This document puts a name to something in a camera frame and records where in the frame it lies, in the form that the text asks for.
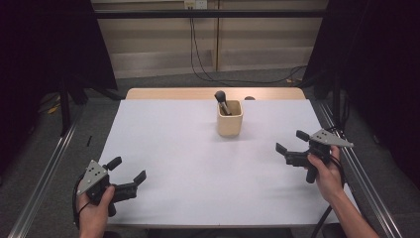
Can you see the white wall socket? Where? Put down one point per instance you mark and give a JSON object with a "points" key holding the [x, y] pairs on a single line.
{"points": [[195, 4]]}

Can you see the aluminium floor rail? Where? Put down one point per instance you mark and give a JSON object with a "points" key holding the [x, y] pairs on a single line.
{"points": [[366, 191], [43, 185]]}

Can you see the beige square cup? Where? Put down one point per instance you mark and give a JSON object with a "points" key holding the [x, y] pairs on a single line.
{"points": [[229, 127]]}

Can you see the person's right hand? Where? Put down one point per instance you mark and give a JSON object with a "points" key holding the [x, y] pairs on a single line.
{"points": [[330, 178]]}

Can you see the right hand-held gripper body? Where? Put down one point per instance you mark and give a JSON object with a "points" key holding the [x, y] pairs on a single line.
{"points": [[327, 139]]}

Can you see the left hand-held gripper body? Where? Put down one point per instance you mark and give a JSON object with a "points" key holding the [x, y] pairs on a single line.
{"points": [[92, 177]]}

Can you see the black horizontal bar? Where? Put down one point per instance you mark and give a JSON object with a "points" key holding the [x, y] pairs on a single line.
{"points": [[148, 14]]}

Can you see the black metal stand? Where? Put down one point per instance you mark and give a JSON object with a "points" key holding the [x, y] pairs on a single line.
{"points": [[336, 105], [65, 112]]}

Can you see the wooden table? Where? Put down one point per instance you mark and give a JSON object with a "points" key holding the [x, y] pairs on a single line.
{"points": [[181, 93]]}

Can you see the dark round table grommet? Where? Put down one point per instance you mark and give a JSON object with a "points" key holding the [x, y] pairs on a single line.
{"points": [[249, 98]]}

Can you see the small yellow floor object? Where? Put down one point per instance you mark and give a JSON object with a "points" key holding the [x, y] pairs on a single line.
{"points": [[54, 107]]}

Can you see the white table mat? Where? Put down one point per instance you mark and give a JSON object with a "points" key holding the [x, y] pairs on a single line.
{"points": [[181, 158]]}

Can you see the black curtain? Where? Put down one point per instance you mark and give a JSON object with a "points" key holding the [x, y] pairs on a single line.
{"points": [[379, 49], [39, 49]]}

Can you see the thick black makeup brush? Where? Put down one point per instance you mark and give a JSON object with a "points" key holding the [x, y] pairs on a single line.
{"points": [[220, 96]]}

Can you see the person's left hand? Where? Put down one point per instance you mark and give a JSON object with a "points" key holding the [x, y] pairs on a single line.
{"points": [[94, 214]]}

